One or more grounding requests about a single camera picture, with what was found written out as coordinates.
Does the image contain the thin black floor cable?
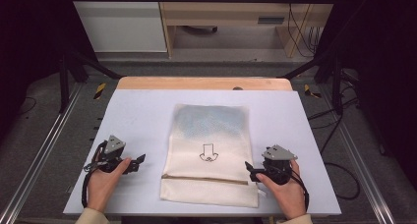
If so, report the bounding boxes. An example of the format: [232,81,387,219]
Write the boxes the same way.
[19,96,38,116]

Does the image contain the grey drawer handle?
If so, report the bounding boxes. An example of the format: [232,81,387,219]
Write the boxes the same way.
[257,16,286,25]

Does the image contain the yellow clamp right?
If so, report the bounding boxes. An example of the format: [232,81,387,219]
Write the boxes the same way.
[303,84,323,100]

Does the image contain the white foam mat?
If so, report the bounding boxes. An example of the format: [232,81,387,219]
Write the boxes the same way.
[62,88,342,218]

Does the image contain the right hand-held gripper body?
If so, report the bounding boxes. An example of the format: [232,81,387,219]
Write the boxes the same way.
[259,143,299,186]

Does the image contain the black curtain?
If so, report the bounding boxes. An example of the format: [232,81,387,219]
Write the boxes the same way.
[0,0,99,143]
[316,0,417,189]

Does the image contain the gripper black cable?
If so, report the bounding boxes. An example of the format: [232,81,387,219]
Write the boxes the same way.
[284,164,311,212]
[81,140,109,209]

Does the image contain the light wooden desk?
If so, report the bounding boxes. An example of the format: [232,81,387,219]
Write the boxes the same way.
[155,0,340,59]

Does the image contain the cream mesh laundry bag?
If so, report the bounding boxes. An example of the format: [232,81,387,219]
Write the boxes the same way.
[159,103,260,209]

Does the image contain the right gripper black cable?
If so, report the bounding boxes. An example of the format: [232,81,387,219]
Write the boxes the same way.
[284,164,311,212]

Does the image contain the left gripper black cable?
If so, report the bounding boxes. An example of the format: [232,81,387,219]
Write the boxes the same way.
[81,140,109,209]

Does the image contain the person's left hand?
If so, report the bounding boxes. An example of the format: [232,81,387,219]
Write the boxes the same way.
[86,156,133,214]

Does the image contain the aluminium floor rail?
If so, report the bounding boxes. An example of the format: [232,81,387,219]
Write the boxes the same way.
[0,82,84,224]
[318,84,396,224]

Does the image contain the person's right hand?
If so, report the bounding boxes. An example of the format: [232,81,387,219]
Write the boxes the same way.
[255,159,308,220]

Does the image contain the yellow clamp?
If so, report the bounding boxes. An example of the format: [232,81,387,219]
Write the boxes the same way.
[303,84,323,100]
[93,83,108,101]

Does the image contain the yellow clamp left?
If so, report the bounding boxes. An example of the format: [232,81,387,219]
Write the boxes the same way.
[93,83,108,101]

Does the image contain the wooden table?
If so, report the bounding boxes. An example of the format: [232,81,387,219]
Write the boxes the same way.
[116,76,294,91]

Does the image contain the black metal stand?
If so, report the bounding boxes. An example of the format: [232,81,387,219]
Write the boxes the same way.
[58,49,124,114]
[280,52,344,116]

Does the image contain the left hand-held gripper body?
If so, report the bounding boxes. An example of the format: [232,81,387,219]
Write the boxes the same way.
[88,135,140,176]

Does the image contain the hanging black desk cables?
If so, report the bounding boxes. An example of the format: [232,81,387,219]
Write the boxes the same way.
[286,2,325,59]

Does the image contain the white cabinet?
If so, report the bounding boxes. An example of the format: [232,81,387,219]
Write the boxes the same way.
[66,0,168,54]

